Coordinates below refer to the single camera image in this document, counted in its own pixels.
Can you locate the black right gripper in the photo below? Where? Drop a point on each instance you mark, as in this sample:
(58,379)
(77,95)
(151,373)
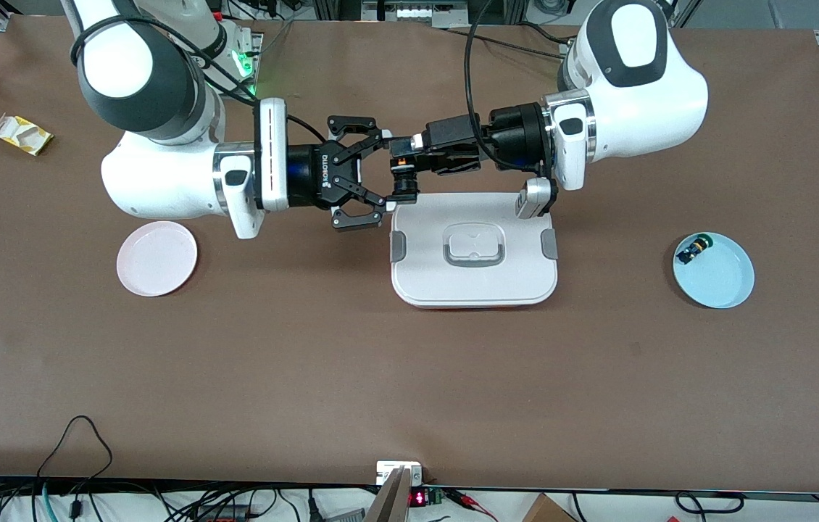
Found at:
(308,176)

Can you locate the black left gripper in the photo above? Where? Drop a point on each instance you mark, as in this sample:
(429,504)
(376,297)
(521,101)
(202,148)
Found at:
(514,136)

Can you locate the orange black push-button switch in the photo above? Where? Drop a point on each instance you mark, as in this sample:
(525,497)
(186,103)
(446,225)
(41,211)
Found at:
(404,187)

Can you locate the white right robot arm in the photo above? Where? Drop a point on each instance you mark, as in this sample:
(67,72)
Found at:
(156,181)

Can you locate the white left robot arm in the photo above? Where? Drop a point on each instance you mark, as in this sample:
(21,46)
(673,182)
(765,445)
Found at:
(634,94)

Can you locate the white lunch box grey latches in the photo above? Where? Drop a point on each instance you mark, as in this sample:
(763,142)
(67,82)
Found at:
(475,283)

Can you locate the small white box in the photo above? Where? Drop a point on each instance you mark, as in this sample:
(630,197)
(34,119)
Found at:
(383,470)

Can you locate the white power strip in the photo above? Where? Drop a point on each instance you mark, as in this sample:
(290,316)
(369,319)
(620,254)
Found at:
(417,11)

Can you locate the pink round plate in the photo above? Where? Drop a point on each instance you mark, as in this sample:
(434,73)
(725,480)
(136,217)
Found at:
(157,259)

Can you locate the red digit display module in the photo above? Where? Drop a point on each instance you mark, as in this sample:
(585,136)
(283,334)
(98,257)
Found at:
(418,498)

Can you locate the grey metal bar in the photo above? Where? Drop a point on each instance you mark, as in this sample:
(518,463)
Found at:
(389,504)

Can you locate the yellow white torn carton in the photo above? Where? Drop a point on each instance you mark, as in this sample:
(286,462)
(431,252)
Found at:
(22,134)

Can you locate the light blue round plate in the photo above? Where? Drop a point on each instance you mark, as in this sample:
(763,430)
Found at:
(725,279)

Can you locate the red clip lead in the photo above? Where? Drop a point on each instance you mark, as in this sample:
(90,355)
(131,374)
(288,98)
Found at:
(471,504)

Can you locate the brown cardboard piece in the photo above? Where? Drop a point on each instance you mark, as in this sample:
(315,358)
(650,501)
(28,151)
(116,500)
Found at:
(547,511)

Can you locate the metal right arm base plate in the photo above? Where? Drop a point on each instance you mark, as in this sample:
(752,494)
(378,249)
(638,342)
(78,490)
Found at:
(257,43)

